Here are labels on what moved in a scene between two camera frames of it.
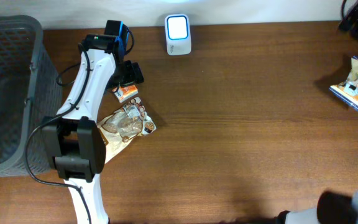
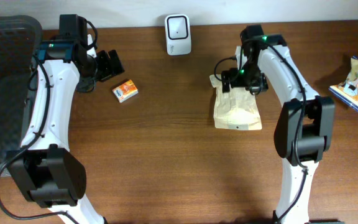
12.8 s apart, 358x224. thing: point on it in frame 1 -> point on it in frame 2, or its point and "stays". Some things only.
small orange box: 125,92 stays
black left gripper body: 127,74 -> 105,68
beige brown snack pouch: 123,125 -> 235,110
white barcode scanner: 178,34 stays
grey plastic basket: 20,89 stays
